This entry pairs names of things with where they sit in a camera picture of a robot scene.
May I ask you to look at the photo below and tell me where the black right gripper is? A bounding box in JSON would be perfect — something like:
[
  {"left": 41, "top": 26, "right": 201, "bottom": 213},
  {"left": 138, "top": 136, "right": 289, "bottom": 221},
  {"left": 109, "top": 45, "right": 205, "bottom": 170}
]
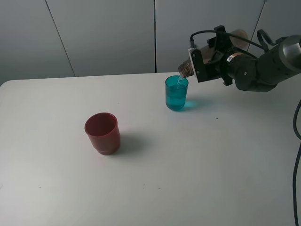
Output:
[{"left": 196, "top": 33, "right": 276, "bottom": 92}]

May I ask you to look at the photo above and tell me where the smoky translucent water bottle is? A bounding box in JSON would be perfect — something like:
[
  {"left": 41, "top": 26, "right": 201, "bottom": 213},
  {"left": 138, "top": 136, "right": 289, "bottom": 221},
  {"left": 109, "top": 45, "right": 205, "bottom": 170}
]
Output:
[{"left": 178, "top": 29, "right": 249, "bottom": 78}]

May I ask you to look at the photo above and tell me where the teal translucent plastic cup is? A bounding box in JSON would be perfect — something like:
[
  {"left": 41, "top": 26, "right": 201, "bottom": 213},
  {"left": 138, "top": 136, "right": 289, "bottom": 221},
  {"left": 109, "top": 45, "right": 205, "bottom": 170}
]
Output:
[{"left": 165, "top": 75, "right": 189, "bottom": 111}]

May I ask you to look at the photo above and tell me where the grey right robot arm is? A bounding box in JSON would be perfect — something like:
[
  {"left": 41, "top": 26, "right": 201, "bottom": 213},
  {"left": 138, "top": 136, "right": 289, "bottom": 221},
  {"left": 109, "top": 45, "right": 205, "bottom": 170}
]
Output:
[{"left": 206, "top": 29, "right": 301, "bottom": 92}]

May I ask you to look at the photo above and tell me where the red plastic cup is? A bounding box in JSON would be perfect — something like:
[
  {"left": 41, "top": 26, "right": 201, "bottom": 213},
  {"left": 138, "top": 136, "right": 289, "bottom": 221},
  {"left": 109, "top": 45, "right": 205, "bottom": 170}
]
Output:
[{"left": 84, "top": 113, "right": 121, "bottom": 155}]

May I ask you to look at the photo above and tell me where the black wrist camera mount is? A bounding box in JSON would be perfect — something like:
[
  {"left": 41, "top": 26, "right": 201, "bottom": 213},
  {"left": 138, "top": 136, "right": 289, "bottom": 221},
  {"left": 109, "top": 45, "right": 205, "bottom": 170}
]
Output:
[{"left": 188, "top": 40, "right": 207, "bottom": 83}]

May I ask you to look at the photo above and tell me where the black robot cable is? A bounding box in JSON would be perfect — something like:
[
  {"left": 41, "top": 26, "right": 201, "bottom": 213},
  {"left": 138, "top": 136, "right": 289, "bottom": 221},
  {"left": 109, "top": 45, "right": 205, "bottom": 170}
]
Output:
[{"left": 291, "top": 98, "right": 301, "bottom": 226}]

